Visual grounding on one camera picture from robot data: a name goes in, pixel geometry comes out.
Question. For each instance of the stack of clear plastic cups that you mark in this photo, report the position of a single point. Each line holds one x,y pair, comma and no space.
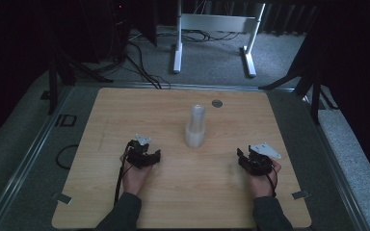
195,134

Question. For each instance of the grey round table grommet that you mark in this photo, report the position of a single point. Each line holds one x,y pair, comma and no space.
217,103

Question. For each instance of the person's right hand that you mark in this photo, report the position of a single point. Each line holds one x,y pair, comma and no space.
259,184

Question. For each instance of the white metal desk frame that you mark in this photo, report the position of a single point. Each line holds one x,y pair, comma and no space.
218,23

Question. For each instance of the person's left hand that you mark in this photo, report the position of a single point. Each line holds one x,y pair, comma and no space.
135,179

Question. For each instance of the black metal stand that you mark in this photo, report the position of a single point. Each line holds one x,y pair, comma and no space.
315,99
53,86

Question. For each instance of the dark equipment cabinet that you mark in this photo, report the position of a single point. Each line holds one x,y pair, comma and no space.
115,29

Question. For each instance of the grey tape piece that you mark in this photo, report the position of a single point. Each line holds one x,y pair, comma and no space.
64,198
300,194

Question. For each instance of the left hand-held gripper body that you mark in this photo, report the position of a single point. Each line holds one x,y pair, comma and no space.
137,153

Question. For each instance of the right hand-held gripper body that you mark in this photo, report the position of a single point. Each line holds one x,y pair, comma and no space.
260,160

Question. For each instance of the black floor tape mark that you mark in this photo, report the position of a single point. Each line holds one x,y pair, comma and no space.
66,120

